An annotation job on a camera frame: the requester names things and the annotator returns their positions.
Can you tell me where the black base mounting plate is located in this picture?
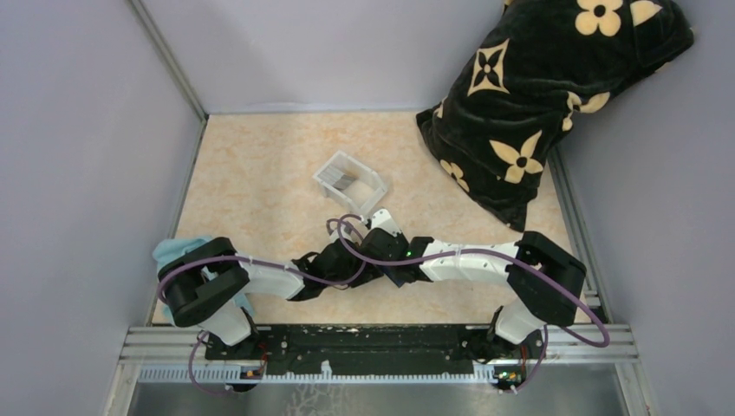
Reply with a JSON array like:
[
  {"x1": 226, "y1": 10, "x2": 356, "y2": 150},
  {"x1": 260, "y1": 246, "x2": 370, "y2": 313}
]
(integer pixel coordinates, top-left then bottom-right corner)
[{"x1": 205, "y1": 324, "x2": 542, "y2": 376}]

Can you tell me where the aluminium side rail right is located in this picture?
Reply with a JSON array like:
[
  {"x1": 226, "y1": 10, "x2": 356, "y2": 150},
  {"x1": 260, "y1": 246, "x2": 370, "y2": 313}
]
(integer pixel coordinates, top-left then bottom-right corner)
[{"x1": 549, "y1": 148, "x2": 610, "y2": 323}]

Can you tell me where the aluminium corner post left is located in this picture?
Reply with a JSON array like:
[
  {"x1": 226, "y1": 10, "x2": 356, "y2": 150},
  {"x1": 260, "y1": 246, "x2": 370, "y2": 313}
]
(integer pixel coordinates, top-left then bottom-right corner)
[{"x1": 125, "y1": 0, "x2": 209, "y2": 123}]

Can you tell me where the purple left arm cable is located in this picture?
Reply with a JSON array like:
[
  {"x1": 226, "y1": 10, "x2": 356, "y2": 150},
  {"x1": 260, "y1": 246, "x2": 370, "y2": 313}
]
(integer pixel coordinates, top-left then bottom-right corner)
[{"x1": 156, "y1": 217, "x2": 368, "y2": 396}]

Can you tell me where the light blue cloth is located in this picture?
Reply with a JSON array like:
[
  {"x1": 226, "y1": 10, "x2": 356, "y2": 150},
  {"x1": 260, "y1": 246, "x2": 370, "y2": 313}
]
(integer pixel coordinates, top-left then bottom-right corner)
[{"x1": 152, "y1": 236, "x2": 255, "y2": 325}]

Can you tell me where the black floral patterned pillow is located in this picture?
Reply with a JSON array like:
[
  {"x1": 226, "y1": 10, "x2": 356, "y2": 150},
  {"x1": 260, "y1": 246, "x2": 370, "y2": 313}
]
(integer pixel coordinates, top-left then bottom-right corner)
[{"x1": 416, "y1": 1, "x2": 694, "y2": 232}]

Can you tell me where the grey card stack in box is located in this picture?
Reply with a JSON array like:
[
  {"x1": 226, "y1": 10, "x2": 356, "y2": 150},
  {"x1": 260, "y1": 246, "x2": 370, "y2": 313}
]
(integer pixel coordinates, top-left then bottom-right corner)
[{"x1": 317, "y1": 165, "x2": 356, "y2": 191}]

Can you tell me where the white plastic card box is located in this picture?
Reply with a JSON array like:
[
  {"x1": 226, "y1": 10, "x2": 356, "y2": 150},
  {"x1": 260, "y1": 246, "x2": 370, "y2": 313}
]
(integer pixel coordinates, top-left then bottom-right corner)
[{"x1": 312, "y1": 151, "x2": 389, "y2": 217}]

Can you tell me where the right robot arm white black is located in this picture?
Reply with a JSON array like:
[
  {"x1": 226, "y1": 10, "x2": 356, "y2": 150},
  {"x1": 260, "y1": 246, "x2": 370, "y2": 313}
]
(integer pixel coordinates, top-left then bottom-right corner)
[{"x1": 353, "y1": 210, "x2": 586, "y2": 357}]

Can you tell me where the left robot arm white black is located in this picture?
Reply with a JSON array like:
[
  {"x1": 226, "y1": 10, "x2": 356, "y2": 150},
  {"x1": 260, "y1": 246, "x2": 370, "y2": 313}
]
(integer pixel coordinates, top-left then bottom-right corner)
[{"x1": 153, "y1": 227, "x2": 382, "y2": 359}]

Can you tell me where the aluminium front rail frame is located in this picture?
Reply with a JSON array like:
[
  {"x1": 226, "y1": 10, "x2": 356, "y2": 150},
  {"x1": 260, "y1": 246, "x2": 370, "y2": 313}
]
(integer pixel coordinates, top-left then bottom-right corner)
[{"x1": 119, "y1": 324, "x2": 639, "y2": 386}]

